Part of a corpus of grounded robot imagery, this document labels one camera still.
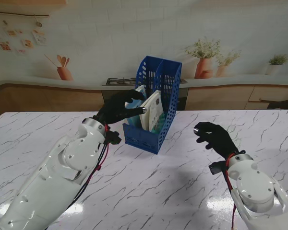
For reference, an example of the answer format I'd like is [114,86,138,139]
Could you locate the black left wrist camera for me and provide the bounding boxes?
[108,131,122,146]

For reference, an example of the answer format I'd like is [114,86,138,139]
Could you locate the light blue paperback book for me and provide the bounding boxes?
[124,86,147,127]

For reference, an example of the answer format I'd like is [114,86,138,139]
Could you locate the red black right arm cables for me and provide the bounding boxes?
[224,154,238,230]

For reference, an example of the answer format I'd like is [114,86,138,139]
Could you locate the red black arm cables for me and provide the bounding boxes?
[45,124,111,230]
[224,154,238,230]

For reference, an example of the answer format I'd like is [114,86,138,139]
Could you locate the red black left arm cables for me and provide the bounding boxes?
[45,124,111,230]

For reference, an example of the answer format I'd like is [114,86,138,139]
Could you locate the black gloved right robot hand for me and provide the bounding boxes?
[193,121,240,160]

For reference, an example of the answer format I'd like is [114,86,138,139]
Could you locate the blue perforated plastic file holder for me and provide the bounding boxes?
[122,55,183,155]

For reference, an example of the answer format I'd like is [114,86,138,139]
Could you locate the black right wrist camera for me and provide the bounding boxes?
[208,161,228,175]

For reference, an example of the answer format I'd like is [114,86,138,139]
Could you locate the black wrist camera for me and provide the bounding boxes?
[108,131,122,146]
[208,161,228,175]

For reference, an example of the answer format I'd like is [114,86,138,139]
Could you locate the white and teal book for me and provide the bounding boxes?
[146,90,164,134]

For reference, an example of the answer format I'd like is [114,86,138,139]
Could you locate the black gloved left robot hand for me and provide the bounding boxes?
[93,90,147,126]

